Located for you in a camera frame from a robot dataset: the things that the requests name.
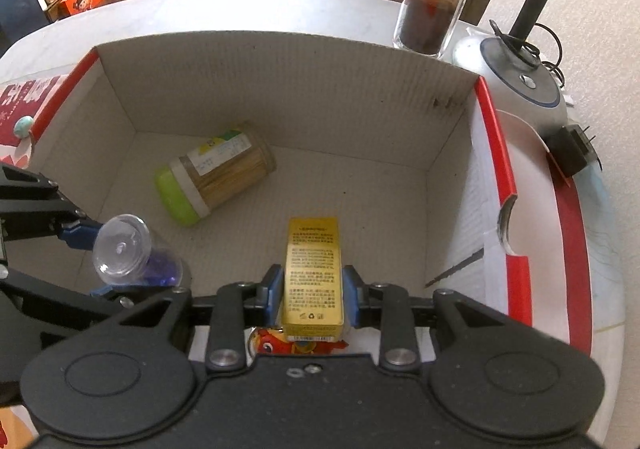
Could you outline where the black lamp cable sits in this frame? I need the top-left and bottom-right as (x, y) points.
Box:
(489, 20), (568, 86)

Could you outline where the clear purple plastic cup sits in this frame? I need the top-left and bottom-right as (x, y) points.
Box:
(92, 214), (184, 288)

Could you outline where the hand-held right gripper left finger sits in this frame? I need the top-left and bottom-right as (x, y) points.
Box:
(120, 263), (284, 372)

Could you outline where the grey gooseneck desk lamp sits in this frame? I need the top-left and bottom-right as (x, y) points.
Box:
(452, 0), (587, 131)

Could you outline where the orange fish print packet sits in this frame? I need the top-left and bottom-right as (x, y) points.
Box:
(247, 326), (349, 356)

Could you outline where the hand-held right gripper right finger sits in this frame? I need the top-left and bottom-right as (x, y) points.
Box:
(342, 264), (517, 373)

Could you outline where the red white printed table mat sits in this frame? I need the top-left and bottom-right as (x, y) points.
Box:
(0, 74), (69, 148)

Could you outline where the gold rectangular box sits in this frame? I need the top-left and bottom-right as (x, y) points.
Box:
(281, 216), (346, 343)

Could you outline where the dark flat panel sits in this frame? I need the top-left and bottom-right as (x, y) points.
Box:
(0, 0), (47, 46)

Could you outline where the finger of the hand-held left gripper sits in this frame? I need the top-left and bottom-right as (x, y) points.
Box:
(0, 163), (105, 253)
(0, 266), (151, 347)

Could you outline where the toothpick jar with green lid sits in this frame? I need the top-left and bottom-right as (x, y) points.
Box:
(154, 122), (277, 228)

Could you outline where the white and red cardboard box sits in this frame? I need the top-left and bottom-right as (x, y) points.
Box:
(29, 29), (597, 356)

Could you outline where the black power adapter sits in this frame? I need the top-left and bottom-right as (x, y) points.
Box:
(544, 124), (599, 178)

